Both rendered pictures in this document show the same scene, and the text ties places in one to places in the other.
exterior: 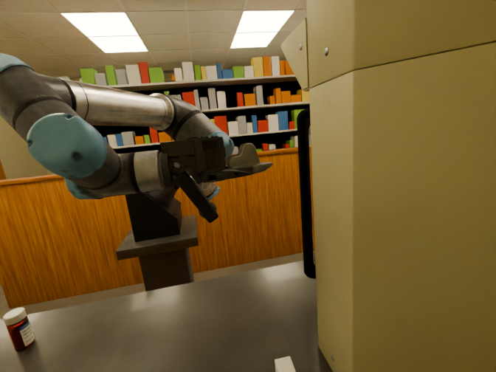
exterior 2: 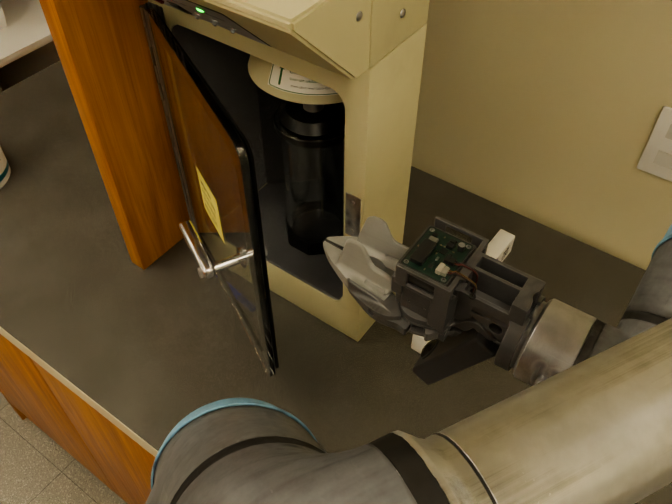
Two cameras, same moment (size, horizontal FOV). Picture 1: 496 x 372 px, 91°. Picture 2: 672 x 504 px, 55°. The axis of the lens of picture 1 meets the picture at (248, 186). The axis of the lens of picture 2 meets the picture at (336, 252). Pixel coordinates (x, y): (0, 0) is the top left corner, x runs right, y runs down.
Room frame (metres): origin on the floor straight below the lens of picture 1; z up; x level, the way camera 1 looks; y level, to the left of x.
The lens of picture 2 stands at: (0.80, 0.27, 1.76)
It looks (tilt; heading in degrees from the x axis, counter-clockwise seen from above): 48 degrees down; 226
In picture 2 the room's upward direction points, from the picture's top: straight up
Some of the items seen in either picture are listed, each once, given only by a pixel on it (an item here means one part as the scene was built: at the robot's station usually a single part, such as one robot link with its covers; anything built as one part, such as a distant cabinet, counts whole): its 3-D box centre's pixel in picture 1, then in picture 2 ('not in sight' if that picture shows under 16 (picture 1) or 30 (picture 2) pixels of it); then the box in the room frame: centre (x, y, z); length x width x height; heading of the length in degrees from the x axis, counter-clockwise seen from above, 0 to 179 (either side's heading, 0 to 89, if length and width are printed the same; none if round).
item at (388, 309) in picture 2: not in sight; (392, 299); (0.51, 0.04, 1.28); 0.09 x 0.05 x 0.02; 101
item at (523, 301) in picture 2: (195, 162); (465, 297); (0.47, 0.10, 1.31); 0.12 x 0.08 x 0.09; 101
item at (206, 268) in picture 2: not in sight; (211, 245); (0.55, -0.20, 1.20); 0.10 x 0.05 x 0.03; 73
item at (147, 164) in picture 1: (153, 170); (548, 348); (0.46, 0.18, 1.30); 0.08 x 0.05 x 0.08; 11
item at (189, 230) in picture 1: (162, 233); not in sight; (1.09, 0.42, 0.92); 0.32 x 0.32 x 0.04; 12
